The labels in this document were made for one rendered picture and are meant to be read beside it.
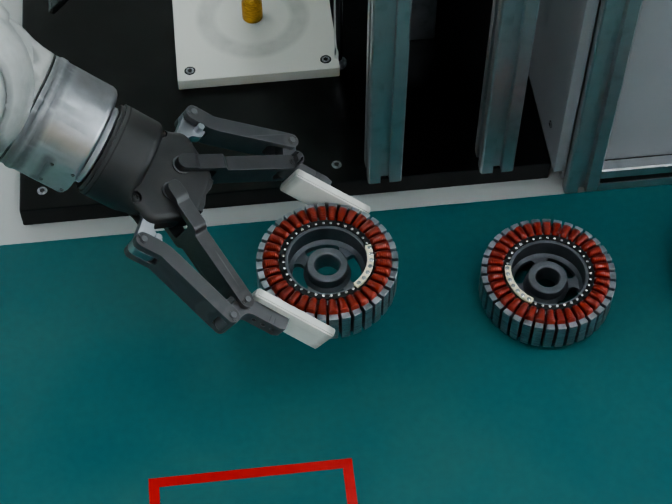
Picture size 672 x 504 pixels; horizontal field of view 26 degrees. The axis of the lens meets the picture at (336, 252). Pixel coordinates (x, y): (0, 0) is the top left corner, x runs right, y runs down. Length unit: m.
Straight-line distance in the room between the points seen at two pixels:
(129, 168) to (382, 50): 0.23
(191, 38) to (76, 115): 0.34
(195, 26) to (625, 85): 0.42
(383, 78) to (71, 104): 0.26
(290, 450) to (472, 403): 0.15
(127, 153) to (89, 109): 0.04
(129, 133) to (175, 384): 0.23
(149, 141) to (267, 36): 0.33
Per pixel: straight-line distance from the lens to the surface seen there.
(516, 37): 1.18
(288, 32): 1.39
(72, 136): 1.06
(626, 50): 1.19
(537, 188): 1.32
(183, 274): 1.08
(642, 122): 1.28
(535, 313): 1.20
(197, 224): 1.09
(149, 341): 1.22
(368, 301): 1.12
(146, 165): 1.08
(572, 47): 1.20
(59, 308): 1.25
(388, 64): 1.18
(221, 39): 1.38
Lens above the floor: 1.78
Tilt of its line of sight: 55 degrees down
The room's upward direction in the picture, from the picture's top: straight up
